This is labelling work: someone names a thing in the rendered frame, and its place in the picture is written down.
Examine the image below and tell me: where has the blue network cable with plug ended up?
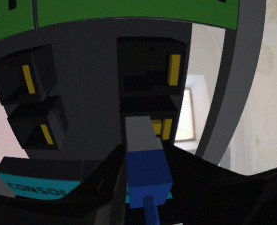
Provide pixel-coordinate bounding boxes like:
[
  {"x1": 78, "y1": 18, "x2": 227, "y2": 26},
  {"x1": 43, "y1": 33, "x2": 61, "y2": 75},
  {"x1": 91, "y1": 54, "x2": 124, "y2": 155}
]
[{"x1": 126, "y1": 116, "x2": 173, "y2": 225}]

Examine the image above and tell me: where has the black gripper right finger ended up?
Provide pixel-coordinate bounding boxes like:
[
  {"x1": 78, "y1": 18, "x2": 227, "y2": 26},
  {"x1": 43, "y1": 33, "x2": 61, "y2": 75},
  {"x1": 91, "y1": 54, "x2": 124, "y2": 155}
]
[{"x1": 162, "y1": 141, "x2": 277, "y2": 225}]

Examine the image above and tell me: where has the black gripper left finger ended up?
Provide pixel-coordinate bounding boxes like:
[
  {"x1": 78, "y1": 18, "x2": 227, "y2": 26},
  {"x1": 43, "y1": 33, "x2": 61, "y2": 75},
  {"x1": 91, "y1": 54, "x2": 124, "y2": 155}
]
[{"x1": 0, "y1": 144, "x2": 127, "y2": 225}]

